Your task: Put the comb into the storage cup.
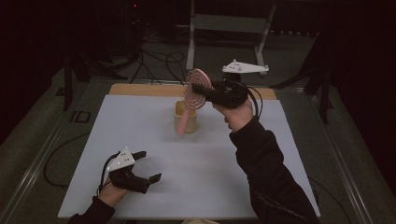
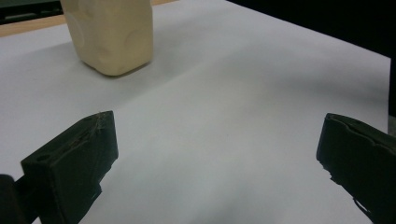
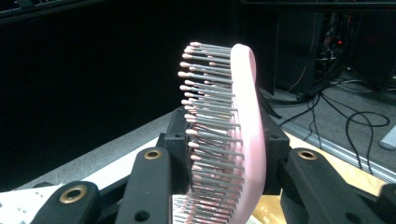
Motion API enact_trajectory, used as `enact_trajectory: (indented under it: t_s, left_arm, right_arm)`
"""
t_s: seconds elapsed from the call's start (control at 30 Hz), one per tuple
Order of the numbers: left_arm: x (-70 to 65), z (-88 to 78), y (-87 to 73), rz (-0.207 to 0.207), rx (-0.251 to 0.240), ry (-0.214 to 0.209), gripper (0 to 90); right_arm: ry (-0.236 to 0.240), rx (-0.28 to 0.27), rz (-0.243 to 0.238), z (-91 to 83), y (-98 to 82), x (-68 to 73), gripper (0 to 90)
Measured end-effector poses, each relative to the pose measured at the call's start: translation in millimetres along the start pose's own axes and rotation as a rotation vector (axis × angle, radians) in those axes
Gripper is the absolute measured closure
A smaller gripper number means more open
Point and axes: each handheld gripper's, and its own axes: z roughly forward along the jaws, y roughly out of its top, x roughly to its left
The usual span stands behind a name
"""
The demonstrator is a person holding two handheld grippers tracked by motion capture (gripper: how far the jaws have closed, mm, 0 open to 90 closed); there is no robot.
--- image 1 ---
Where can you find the person's left hand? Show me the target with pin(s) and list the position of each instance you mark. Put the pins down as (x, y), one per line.
(112, 194)

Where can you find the pink hairbrush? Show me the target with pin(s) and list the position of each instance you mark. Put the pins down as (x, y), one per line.
(194, 102)

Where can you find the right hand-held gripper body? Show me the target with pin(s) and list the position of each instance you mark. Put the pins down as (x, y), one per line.
(229, 93)

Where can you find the person's right hand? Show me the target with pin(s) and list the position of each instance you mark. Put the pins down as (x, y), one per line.
(236, 116)

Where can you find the white metal stand frame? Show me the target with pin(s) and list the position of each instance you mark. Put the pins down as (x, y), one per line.
(230, 23)

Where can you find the black tripod stand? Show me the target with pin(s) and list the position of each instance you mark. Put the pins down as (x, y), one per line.
(325, 99)

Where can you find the black square floor plate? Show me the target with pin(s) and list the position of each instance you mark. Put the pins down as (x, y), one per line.
(73, 116)

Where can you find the beige square cup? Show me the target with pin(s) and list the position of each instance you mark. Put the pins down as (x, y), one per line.
(191, 123)

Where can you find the metal floor rail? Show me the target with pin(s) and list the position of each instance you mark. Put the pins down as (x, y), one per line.
(342, 161)
(31, 165)

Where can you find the pale blue table mat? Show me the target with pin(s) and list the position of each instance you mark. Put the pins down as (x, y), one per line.
(199, 161)

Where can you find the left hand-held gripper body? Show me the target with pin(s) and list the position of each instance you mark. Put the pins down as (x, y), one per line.
(127, 180)

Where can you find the black stand with angled legs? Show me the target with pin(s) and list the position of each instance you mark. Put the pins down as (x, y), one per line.
(67, 87)

